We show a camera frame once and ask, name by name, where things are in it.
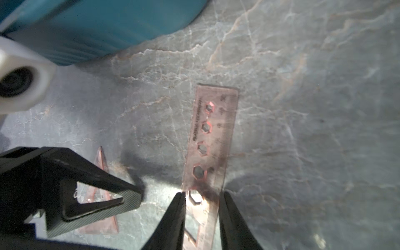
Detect pink small triangle ruler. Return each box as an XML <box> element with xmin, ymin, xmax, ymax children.
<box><xmin>74</xmin><ymin>146</ymin><xmax>119</xmax><ymax>235</ymax></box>

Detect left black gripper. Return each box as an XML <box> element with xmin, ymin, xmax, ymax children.
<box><xmin>1</xmin><ymin>147</ymin><xmax>143</xmax><ymax>250</ymax></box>

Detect teal plastic storage box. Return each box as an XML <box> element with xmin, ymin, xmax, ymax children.
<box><xmin>1</xmin><ymin>0</ymin><xmax>207</xmax><ymax>66</ymax></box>

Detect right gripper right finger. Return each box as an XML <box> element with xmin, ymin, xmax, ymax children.
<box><xmin>219</xmin><ymin>191</ymin><xmax>262</xmax><ymax>250</ymax></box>

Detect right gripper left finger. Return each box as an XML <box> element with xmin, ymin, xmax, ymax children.
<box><xmin>142</xmin><ymin>192</ymin><xmax>186</xmax><ymax>250</ymax></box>

